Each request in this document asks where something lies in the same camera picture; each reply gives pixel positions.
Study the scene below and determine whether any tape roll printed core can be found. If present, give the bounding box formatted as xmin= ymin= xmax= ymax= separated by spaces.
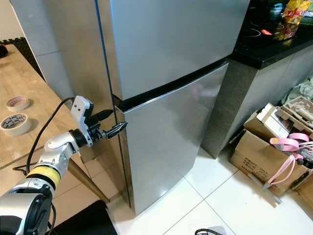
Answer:
xmin=0 ymin=113 xmax=32 ymax=137

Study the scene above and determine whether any black mat with white stripe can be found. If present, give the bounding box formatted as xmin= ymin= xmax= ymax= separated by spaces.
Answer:
xmin=50 ymin=199 xmax=119 ymax=235

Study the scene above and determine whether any light wooden table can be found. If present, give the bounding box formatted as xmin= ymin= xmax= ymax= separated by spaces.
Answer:
xmin=0 ymin=43 xmax=109 ymax=204

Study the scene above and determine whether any silver freezer compartment door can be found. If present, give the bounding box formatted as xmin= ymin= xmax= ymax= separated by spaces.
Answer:
xmin=96 ymin=0 xmax=251 ymax=102

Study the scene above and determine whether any grey kitchen cabinet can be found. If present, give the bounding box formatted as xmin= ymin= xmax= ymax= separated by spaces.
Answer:
xmin=200 ymin=45 xmax=313 ymax=160

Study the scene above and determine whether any printed brown cardboard box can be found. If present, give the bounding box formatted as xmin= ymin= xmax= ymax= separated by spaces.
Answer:
xmin=228 ymin=129 xmax=308 ymax=197

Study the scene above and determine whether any cardboard box with white items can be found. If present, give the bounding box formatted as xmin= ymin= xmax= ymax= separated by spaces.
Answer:
xmin=244 ymin=102 xmax=296 ymax=141

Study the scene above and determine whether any pink plastic hanger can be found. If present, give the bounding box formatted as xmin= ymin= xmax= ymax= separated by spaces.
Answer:
xmin=263 ymin=131 xmax=313 ymax=190

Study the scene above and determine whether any black kitchen countertop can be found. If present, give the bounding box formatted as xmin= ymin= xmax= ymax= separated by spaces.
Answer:
xmin=229 ymin=0 xmax=313 ymax=70

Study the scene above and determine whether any grey cloth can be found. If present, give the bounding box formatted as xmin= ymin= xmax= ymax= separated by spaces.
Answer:
xmin=292 ymin=76 xmax=313 ymax=106

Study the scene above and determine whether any yellow snack packet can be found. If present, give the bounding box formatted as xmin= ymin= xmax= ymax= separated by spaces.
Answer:
xmin=280 ymin=0 xmax=313 ymax=41

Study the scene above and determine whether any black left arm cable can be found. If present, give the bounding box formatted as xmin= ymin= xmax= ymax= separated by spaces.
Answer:
xmin=23 ymin=96 xmax=75 ymax=176

